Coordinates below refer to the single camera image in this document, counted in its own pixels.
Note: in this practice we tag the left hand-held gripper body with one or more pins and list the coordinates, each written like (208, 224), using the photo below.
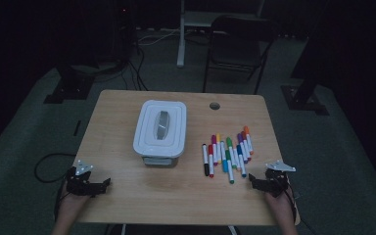
(78, 184)

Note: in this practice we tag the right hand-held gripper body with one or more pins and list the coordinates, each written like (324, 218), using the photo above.
(275, 182)

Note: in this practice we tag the group of coloured markers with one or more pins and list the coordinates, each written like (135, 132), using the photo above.
(223, 156)

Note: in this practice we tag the bright green capped marker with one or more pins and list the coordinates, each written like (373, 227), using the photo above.
(229, 143)

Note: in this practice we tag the dark red capped marker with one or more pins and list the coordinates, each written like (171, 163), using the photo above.
(243, 135)

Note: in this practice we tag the clear brown storage box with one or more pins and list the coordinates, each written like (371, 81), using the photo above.
(160, 161)

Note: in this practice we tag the person's left hand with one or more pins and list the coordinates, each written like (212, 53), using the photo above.
(70, 202)

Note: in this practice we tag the person's right hand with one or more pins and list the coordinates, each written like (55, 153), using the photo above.
(282, 204)

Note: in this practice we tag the black floor strip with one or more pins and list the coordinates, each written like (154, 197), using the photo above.
(77, 128)

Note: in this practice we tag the round grey table grommet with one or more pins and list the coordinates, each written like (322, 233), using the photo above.
(214, 105)

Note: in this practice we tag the black stand with square base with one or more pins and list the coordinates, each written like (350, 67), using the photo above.
(303, 99)
(70, 88)

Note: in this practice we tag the black folding chair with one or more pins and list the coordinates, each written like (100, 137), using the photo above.
(238, 45)

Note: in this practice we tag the black equipment tower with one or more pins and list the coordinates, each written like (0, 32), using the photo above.
(124, 32)

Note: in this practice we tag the white desk frame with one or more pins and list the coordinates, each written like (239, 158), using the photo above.
(181, 39)

